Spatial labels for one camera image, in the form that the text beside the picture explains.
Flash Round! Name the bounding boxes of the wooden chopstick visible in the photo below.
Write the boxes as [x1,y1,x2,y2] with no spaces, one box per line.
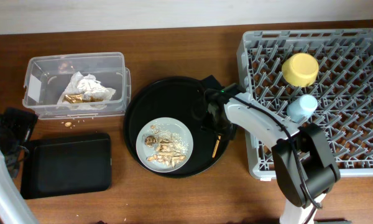
[212,135,221,158]

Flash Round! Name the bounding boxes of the food scraps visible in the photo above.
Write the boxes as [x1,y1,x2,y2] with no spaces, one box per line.
[144,124,189,168]

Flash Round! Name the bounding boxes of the grey plate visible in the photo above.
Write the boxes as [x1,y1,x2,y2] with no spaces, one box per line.
[136,117,193,173]

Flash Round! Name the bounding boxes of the light blue plastic cup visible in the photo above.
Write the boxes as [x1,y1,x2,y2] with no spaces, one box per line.
[287,95,318,123]

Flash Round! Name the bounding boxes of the yellow plastic bowl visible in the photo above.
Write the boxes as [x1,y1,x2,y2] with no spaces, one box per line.
[282,53,319,87]

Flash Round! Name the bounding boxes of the white napkin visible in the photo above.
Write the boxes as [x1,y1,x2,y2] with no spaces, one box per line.
[57,72,116,110]

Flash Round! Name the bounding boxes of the gold snack wrapper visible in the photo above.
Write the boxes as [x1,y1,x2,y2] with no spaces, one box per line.
[63,94,103,104]

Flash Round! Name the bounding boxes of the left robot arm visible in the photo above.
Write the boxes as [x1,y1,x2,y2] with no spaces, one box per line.
[0,108,38,223]

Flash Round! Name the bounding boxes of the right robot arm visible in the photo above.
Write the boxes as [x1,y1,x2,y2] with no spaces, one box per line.
[194,75,341,223]

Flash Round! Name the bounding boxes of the clear plastic waste bin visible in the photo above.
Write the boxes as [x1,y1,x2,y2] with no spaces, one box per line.
[22,52,131,119]

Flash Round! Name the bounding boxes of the grey dishwasher rack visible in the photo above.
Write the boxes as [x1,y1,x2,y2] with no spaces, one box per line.
[236,28,373,177]

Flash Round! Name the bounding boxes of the round black tray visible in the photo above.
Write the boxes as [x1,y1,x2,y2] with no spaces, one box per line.
[123,75,237,179]

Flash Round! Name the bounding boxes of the black rectangular tray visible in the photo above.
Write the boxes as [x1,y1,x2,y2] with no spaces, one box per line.
[21,133,112,199]

